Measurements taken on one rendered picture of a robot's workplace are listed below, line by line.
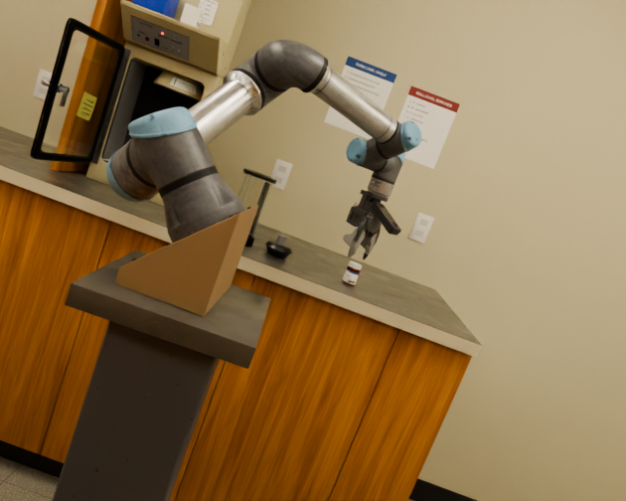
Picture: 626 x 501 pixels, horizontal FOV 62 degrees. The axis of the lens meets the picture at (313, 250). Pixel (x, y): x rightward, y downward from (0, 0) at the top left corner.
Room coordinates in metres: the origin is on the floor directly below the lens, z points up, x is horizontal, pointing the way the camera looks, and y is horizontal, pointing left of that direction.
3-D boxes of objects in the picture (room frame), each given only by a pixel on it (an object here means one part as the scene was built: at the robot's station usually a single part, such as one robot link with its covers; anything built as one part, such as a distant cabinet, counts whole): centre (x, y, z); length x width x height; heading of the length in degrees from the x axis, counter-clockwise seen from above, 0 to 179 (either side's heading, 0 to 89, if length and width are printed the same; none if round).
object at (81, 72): (1.58, 0.82, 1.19); 0.30 x 0.01 x 0.40; 176
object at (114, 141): (1.87, 0.65, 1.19); 0.26 x 0.24 x 0.35; 91
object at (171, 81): (1.85, 0.63, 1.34); 0.18 x 0.18 x 0.05
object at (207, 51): (1.69, 0.65, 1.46); 0.32 x 0.12 x 0.10; 91
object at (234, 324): (0.98, 0.20, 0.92); 0.32 x 0.32 x 0.04; 4
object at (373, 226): (1.64, -0.12, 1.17); 0.09 x 0.08 x 0.12; 53
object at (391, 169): (1.63, -0.12, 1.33); 0.09 x 0.08 x 0.11; 129
